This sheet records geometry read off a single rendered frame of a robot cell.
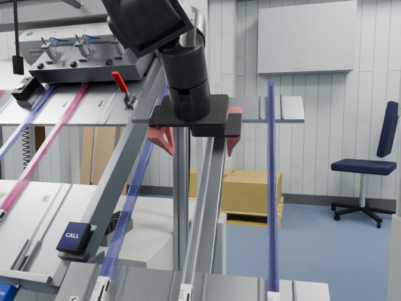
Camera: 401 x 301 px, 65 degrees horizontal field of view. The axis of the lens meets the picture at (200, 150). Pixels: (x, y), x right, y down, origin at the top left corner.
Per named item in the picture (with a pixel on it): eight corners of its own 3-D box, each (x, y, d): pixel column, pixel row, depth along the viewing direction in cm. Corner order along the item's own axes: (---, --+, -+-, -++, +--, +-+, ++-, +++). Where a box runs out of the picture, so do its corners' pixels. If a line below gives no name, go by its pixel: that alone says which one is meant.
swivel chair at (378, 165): (393, 212, 342) (400, 103, 331) (412, 232, 281) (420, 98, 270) (326, 206, 364) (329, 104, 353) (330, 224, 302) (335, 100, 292)
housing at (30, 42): (167, 72, 98) (154, 30, 88) (37, 78, 111) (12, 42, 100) (173, 58, 103) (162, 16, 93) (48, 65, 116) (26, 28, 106)
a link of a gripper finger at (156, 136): (164, 139, 57) (153, 97, 50) (204, 139, 56) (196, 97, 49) (156, 168, 52) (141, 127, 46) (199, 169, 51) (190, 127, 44)
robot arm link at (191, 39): (152, 49, 36) (201, 44, 36) (159, 22, 41) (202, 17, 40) (164, 97, 41) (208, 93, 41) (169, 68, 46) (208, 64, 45)
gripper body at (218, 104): (166, 104, 50) (155, 64, 45) (229, 103, 49) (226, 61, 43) (157, 132, 46) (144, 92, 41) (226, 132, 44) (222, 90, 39)
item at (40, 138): (45, 154, 125) (40, 65, 122) (33, 154, 126) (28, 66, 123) (46, 154, 126) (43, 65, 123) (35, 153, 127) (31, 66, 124)
